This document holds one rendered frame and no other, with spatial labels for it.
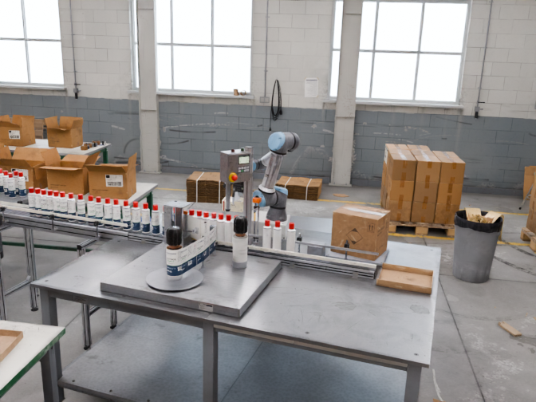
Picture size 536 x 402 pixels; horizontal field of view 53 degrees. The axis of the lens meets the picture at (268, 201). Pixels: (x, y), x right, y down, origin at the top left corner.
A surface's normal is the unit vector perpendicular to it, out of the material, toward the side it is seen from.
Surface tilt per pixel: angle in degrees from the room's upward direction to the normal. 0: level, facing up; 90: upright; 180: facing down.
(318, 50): 90
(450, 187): 87
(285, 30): 90
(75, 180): 90
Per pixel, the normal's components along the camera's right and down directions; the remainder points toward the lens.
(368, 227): -0.50, 0.22
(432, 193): 0.02, 0.22
